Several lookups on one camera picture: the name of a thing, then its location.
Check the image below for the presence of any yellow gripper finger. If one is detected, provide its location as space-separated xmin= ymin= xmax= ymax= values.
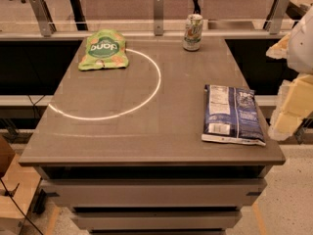
xmin=268 ymin=73 xmax=313 ymax=141
xmin=266 ymin=33 xmax=291 ymax=59

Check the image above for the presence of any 7up soda can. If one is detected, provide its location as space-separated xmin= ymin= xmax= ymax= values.
xmin=183 ymin=14 xmax=203 ymax=51

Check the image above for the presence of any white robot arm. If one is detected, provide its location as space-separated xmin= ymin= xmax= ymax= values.
xmin=266 ymin=7 xmax=313 ymax=141

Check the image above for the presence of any blue chip bag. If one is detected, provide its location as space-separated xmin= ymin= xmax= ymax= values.
xmin=201 ymin=84 xmax=266 ymax=146

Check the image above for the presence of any green snack bag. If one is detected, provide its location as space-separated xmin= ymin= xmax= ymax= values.
xmin=78 ymin=29 xmax=129 ymax=71

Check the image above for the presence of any lower grey drawer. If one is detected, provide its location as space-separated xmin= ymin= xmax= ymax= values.
xmin=71 ymin=211 xmax=242 ymax=231

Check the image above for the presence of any grey drawer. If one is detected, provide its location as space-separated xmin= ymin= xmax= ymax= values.
xmin=41 ymin=179 xmax=266 ymax=208
xmin=71 ymin=211 xmax=242 ymax=231

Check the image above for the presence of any upper grey drawer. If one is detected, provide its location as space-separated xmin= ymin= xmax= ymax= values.
xmin=41 ymin=179 xmax=266 ymax=208

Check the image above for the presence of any cardboard box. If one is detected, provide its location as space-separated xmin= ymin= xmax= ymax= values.
xmin=0 ymin=137 xmax=40 ymax=235

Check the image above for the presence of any right metal rail bracket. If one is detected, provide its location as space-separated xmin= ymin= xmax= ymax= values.
xmin=264 ymin=0 xmax=290 ymax=34

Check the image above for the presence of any metal rail bracket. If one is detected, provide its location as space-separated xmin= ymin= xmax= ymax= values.
xmin=154 ymin=0 xmax=163 ymax=36
xmin=28 ymin=0 xmax=56 ymax=37
xmin=264 ymin=0 xmax=290 ymax=34

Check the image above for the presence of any middle metal rail bracket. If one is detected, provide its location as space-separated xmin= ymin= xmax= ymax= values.
xmin=154 ymin=0 xmax=163 ymax=36

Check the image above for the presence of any left metal rail bracket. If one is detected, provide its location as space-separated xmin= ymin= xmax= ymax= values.
xmin=28 ymin=0 xmax=56 ymax=37

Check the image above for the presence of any black cable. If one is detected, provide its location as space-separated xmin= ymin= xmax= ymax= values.
xmin=0 ymin=176 xmax=45 ymax=235

